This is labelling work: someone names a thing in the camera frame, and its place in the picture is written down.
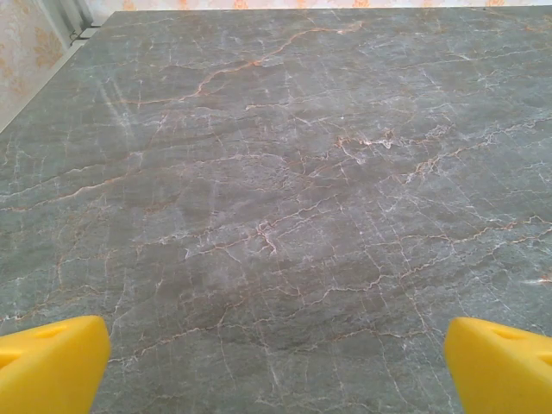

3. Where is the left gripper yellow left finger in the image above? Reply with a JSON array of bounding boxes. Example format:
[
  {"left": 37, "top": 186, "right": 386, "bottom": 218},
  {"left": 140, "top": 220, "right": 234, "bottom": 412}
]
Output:
[{"left": 0, "top": 315, "right": 111, "bottom": 414}]

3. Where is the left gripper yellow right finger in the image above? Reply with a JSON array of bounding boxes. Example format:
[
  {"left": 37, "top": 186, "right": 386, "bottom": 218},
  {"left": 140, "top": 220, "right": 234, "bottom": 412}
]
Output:
[{"left": 444, "top": 317, "right": 552, "bottom": 414}]

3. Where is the aluminium frame post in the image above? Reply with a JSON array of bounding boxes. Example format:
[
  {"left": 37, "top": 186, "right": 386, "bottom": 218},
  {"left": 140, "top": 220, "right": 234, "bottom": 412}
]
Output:
[{"left": 34, "top": 0, "right": 103, "bottom": 48}]

